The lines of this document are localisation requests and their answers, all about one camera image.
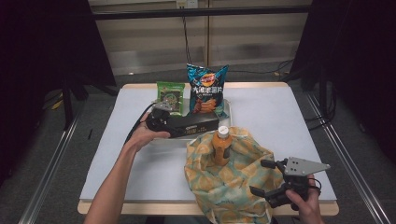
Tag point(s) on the person's left hand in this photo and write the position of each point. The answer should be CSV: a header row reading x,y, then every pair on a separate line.
x,y
146,137

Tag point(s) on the black metal stand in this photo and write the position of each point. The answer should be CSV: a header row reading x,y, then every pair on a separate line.
x,y
67,105

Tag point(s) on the black horizontal bar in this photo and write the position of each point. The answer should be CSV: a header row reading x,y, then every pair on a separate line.
x,y
199,12

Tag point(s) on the wooden table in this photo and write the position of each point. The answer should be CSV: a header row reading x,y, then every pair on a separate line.
x,y
255,85

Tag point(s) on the white plastic tray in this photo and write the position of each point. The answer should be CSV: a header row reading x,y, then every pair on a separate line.
x,y
162,142

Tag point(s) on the green snack packet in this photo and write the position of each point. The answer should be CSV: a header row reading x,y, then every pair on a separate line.
x,y
170,96

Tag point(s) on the black curtain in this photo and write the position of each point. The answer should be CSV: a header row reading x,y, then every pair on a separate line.
x,y
43,46
358,46

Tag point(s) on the black box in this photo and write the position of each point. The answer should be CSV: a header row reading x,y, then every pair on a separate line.
x,y
199,123

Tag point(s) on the blue chips bag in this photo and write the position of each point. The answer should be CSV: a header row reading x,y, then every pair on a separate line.
x,y
205,90

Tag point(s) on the orange-print green fabric bag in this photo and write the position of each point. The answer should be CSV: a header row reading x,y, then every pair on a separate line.
x,y
227,189

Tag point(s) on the aluminium floor rail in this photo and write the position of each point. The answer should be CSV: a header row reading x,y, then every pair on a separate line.
x,y
49,174
358,186

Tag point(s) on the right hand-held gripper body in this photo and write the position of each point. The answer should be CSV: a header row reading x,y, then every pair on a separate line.
x,y
295,183

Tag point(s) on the orange juice bottle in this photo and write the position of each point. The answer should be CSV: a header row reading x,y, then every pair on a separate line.
x,y
222,149

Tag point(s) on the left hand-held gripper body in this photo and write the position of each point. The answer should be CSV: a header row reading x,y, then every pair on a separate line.
x,y
158,119

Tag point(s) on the white table mat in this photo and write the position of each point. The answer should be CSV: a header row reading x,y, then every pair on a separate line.
x,y
280,109

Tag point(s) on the white wall socket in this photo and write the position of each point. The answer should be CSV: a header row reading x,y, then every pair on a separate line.
x,y
186,3

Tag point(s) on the person's right hand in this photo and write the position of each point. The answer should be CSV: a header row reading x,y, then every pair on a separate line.
x,y
306,208

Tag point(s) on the yellow floor tape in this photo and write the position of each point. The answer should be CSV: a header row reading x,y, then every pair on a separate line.
x,y
57,105

